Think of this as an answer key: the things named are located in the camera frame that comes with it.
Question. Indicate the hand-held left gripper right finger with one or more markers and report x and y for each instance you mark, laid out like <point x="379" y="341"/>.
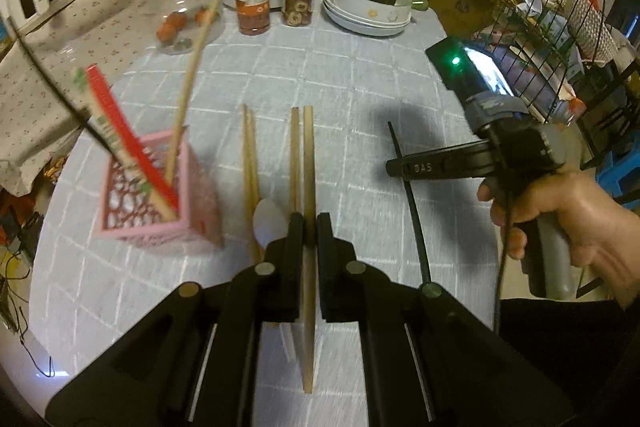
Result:
<point x="332" y="257"/>

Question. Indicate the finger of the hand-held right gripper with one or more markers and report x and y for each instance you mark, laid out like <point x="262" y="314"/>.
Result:
<point x="450" y="162"/>

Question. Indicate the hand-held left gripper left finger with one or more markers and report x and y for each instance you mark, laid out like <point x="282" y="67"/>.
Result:
<point x="290" y="257"/>

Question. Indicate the white plastic spoon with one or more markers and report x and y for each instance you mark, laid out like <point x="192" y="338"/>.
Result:
<point x="270" y="222"/>

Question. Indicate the pink perforated utensil basket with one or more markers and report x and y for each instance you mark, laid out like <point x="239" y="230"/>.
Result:
<point x="200" y="217"/>

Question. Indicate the green paper-wrapped chopsticks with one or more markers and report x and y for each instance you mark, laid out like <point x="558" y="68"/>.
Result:
<point x="95" y="107"/>

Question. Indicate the person's right hand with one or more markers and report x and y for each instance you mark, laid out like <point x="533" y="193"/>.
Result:
<point x="590" y="227"/>

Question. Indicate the cardboard box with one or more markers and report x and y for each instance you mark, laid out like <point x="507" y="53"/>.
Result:
<point x="455" y="2"/>

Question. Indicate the checked patterned cup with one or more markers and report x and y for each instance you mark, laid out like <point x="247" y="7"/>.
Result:
<point x="590" y="27"/>

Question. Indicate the white deep plate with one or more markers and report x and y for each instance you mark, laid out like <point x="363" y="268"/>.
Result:
<point x="340" y="18"/>
<point x="360" y="33"/>

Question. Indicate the blue plastic stool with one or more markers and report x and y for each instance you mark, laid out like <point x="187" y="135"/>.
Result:
<point x="617" y="177"/>

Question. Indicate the person's black clothing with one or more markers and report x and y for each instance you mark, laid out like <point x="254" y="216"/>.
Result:
<point x="565" y="347"/>

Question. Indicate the colourful printed box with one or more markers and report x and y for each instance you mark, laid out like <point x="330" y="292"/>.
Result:
<point x="55" y="169"/>

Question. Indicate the glass jar with cork lid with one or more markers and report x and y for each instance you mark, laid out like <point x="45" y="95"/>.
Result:
<point x="180" y="12"/>

